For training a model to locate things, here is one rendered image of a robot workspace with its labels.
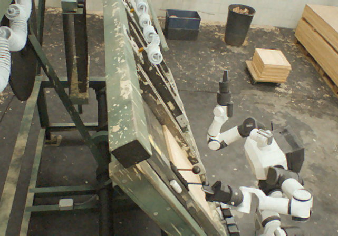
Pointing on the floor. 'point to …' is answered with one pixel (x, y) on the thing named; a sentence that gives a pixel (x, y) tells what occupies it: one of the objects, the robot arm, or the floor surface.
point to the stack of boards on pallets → (325, 43)
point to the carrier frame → (4, 205)
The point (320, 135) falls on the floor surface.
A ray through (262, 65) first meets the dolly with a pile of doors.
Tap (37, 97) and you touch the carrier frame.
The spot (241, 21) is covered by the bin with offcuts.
